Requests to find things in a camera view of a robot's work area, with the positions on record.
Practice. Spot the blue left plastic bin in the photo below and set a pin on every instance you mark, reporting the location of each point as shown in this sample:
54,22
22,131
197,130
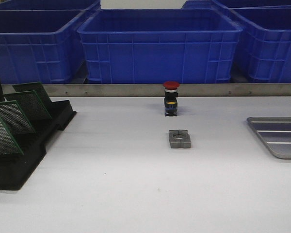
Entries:
40,46

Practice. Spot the blue right plastic bin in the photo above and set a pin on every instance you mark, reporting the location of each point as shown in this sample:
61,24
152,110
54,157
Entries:
263,53

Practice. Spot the green board nearest front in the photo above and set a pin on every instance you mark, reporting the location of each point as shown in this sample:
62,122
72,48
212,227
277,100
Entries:
8,145

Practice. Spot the blue back left bin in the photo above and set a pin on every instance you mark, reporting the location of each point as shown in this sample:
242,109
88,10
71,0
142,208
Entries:
49,4

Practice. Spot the blue centre plastic bin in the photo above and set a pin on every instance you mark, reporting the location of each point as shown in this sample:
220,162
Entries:
154,46

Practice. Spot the red emergency stop button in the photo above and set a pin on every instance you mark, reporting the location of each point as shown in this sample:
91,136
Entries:
170,99

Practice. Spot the blue back right bin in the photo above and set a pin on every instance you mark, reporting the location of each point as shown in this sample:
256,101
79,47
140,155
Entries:
253,3

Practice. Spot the grey metal clamp block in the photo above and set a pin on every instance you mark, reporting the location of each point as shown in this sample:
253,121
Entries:
179,139

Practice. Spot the steel table edge rail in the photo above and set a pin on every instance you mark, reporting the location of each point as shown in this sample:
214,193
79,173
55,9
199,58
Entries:
157,90

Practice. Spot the silver metal tray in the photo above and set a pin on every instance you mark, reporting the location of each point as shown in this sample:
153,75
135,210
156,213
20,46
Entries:
275,134

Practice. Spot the blue back centre bin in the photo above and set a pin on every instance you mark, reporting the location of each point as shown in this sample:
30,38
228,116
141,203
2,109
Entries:
198,4

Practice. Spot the blue plastic bin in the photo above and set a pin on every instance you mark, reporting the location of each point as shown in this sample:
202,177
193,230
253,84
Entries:
40,46
154,46
263,53

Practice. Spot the black slotted board rack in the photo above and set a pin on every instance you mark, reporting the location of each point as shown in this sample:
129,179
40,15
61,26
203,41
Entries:
16,169

